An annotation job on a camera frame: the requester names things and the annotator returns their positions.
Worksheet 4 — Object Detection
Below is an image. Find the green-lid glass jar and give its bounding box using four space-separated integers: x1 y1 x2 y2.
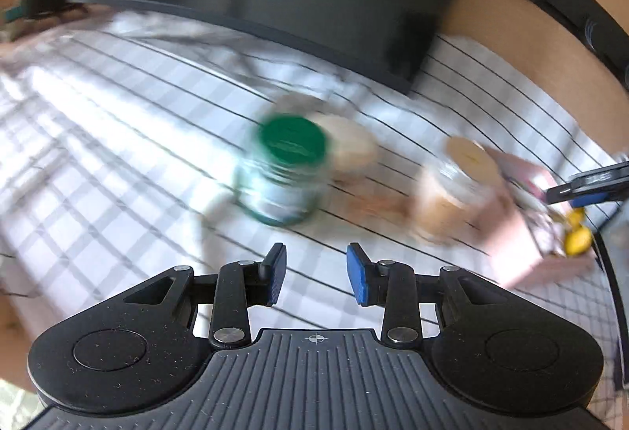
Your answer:
233 114 329 227

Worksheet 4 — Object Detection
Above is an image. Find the white checked tablecloth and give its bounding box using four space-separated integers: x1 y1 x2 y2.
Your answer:
0 12 629 430

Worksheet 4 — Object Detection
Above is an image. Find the clear jar with beige lid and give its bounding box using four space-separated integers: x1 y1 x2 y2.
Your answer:
410 136 502 245

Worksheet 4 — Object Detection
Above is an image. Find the pink cardboard box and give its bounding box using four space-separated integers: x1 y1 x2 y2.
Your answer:
484 149 598 289

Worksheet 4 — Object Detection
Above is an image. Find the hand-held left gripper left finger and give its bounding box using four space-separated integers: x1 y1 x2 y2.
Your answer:
123 242 288 350

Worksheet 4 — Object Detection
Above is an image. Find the green checked cloth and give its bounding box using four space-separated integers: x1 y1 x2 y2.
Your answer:
0 378 42 430

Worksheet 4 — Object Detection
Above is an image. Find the cream round soap case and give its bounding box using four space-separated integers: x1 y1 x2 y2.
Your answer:
314 114 380 180

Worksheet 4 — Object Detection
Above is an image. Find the wooden keychain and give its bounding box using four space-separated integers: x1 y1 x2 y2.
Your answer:
344 193 410 220

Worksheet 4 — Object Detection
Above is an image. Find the yellow rubber duck toy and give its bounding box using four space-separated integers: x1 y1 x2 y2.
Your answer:
560 206 594 258

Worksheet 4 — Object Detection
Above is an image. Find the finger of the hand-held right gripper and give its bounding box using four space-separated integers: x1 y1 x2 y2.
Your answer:
544 161 629 209

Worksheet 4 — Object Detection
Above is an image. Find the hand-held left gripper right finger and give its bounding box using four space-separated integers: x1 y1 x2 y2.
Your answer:
346 242 509 348

